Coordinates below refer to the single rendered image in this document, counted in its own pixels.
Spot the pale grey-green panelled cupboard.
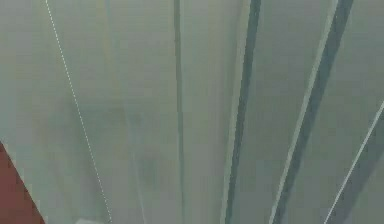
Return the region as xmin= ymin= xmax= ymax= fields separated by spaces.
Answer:
xmin=45 ymin=0 xmax=384 ymax=224

